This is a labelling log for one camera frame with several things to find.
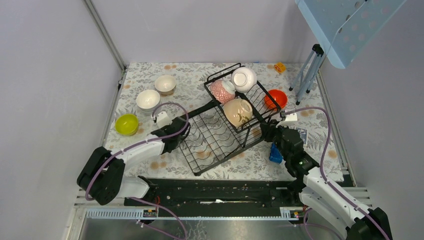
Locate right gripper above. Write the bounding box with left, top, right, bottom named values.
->
left=258, top=119, right=290, bottom=162

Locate orange bowl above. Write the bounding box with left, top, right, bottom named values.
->
left=264, top=99, right=288, bottom=110
left=263, top=89, right=288, bottom=102

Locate white ribbed bowl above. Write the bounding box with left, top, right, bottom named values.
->
left=137, top=103, right=162, bottom=116
left=135, top=89, right=161, bottom=109

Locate beige bowl top tier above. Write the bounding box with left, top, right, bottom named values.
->
left=223, top=98, right=253, bottom=128

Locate black wire dish rack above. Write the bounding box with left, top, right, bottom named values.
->
left=179, top=63, right=281, bottom=176

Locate lime green bowl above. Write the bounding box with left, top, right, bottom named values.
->
left=114, top=113, right=139, bottom=136

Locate cream floral bowl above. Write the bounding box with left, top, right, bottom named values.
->
left=154, top=75, right=177, bottom=96

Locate white bowl top tier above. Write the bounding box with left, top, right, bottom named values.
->
left=230, top=67, right=257, bottom=93

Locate pink patterned bowl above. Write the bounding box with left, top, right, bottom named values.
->
left=210, top=79, right=236, bottom=104

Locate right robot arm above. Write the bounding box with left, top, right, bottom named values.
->
left=260, top=120, right=393, bottom=240

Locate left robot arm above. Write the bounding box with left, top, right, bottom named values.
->
left=76, top=116, right=190, bottom=206

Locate blue toy truck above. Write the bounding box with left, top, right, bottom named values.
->
left=268, top=143, right=283, bottom=164

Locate blue playing card box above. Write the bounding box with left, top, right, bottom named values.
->
left=295, top=127, right=308, bottom=145

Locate floral table mat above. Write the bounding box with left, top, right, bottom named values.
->
left=105, top=63, right=344, bottom=182

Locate orange toy block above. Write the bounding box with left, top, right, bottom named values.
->
left=273, top=62, right=287, bottom=74

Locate light blue folding stool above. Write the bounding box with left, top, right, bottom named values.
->
left=295, top=0, right=405, bottom=84

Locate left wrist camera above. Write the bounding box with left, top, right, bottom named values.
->
left=152, top=111, right=172, bottom=129

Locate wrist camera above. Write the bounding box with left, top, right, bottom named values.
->
left=152, top=111, right=172, bottom=129
left=276, top=111, right=298, bottom=127

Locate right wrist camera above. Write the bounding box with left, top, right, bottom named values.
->
left=276, top=111, right=298, bottom=127

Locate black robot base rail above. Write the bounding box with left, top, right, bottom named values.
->
left=143, top=178, right=304, bottom=217

